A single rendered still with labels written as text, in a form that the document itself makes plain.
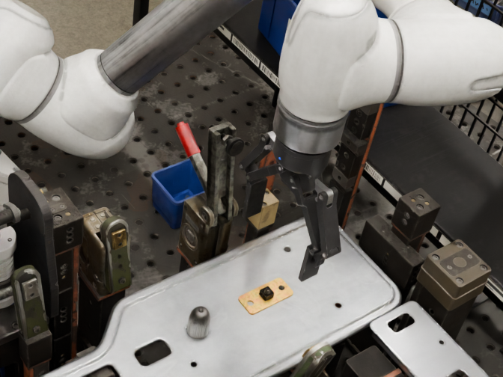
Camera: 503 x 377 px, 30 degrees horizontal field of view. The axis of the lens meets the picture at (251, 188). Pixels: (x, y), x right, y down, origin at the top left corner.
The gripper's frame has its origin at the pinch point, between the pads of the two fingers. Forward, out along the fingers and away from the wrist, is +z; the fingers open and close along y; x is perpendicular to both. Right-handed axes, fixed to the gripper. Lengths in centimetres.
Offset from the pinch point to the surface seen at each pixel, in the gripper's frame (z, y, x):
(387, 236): 13.2, 0.0, -25.6
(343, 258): 13.2, 0.0, -15.8
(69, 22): 113, 198, -74
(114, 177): 43, 59, -9
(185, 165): 35, 48, -19
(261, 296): 12.8, 0.1, 0.8
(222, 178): 0.9, 14.8, -0.4
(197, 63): 43, 84, -47
